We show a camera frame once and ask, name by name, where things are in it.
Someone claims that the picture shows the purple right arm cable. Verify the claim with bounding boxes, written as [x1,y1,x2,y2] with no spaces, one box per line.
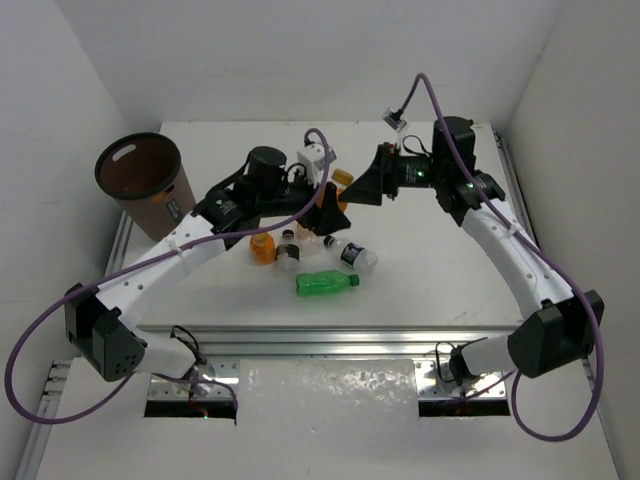
[399,73,606,443]

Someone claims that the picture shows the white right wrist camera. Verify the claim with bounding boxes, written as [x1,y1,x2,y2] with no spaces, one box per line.
[382,108,406,133]

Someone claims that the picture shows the aluminium right side rail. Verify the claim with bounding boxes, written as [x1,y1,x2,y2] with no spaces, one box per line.
[492,128,539,247]

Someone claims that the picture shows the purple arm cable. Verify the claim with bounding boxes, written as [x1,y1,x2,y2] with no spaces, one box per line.
[399,73,606,443]
[3,128,331,426]

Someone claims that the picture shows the aluminium rail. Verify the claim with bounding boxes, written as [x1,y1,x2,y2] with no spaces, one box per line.
[492,128,539,247]
[14,212,134,480]
[119,324,536,401]

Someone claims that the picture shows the clear Pepsi bottle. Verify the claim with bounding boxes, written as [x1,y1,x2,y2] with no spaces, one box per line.
[323,235,377,274]

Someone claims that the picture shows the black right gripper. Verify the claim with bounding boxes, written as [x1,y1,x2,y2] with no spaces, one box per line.
[339,141,447,204]

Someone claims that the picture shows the clear bottle yellow cap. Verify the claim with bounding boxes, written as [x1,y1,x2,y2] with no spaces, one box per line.
[296,223,323,257]

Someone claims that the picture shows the brown plastic waste bin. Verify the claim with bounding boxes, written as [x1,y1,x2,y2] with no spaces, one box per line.
[94,132,196,242]

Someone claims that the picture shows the aluminium front rail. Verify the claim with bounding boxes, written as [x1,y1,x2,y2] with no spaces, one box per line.
[119,324,536,401]

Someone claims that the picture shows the clear bottle black label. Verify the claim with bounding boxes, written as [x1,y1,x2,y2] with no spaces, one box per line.
[274,229,301,279]

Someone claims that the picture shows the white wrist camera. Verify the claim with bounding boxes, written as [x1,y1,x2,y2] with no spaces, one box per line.
[297,143,337,185]
[382,108,406,133]

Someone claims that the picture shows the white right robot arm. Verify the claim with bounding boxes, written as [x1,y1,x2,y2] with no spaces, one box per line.
[340,116,604,386]

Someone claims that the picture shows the aluminium left side rail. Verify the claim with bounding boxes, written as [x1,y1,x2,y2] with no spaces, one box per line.
[14,212,134,480]

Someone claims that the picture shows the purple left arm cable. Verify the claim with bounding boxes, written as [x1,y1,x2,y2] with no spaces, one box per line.
[3,128,331,426]

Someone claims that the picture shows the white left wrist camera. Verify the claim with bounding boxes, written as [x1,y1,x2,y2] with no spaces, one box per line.
[297,143,337,185]

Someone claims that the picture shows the orange bottle orange cap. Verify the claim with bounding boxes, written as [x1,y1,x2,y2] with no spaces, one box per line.
[331,168,354,196]

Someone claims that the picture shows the small orange juice bottle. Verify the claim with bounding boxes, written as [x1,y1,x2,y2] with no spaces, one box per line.
[249,232,276,265]

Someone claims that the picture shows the crushed green bottle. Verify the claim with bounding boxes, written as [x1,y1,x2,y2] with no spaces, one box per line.
[295,269,361,299]

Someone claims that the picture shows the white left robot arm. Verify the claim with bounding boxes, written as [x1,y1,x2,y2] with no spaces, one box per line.
[65,143,351,382]

